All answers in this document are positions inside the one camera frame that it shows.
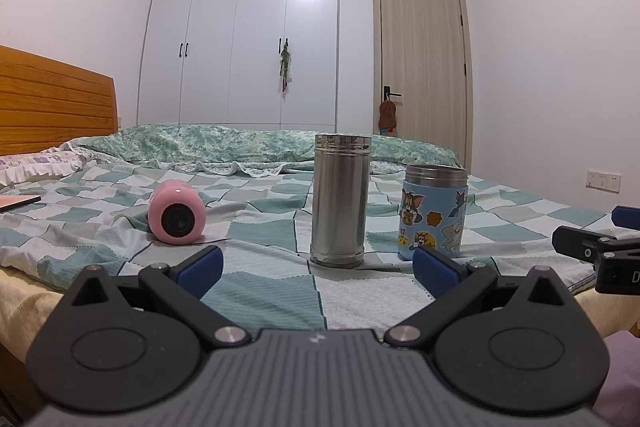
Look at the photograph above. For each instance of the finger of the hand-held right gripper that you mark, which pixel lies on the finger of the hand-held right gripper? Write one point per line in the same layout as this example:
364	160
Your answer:
580	241
628	216

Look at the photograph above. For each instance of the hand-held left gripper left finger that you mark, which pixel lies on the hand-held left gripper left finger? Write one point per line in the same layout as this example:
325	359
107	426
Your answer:
204	268

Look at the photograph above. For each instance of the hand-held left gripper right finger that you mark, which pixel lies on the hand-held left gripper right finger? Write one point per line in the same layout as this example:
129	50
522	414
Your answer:
436	271

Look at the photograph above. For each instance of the pink cup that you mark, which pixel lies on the pink cup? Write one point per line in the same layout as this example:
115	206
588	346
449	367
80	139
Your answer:
175	212

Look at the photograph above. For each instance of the blue cartoon cup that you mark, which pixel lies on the blue cartoon cup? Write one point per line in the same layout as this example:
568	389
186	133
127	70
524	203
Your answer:
432	217

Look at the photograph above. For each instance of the stainless steel cup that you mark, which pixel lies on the stainless steel cup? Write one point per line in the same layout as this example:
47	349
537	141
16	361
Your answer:
339	202

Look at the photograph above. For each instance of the green checked bed sheet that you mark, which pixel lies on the green checked bed sheet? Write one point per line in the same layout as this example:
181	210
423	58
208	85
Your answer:
265	227

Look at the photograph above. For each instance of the pink cloth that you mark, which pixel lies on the pink cloth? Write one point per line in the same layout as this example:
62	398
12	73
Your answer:
625	372

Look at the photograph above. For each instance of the green floral quilt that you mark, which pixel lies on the green floral quilt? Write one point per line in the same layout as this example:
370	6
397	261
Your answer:
210	147

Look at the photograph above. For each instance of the brown hanging pouch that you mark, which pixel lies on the brown hanging pouch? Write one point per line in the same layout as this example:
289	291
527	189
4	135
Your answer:
388	117

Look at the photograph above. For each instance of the yellow mattress cover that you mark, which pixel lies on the yellow mattress cover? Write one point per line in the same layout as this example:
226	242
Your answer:
20	302

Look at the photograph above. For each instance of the flat pink-edged book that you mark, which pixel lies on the flat pink-edged book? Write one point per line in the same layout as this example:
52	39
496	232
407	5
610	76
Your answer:
17	202

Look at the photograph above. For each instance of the floral pillow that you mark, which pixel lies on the floral pillow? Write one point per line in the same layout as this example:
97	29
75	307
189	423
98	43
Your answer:
35	164

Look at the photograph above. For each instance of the light wooden door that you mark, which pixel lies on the light wooden door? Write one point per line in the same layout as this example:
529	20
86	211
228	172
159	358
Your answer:
425	57

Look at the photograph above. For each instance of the green hanging plant ornament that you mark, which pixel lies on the green hanging plant ornament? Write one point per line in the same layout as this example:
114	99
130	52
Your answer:
285	64

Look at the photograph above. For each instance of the wooden headboard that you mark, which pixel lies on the wooden headboard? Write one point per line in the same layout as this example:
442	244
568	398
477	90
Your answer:
50	107

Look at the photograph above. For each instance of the white wardrobe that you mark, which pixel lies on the white wardrobe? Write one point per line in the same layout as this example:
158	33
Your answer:
235	32

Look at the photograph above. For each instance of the white wall socket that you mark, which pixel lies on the white wall socket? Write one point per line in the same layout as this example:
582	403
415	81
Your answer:
604	181

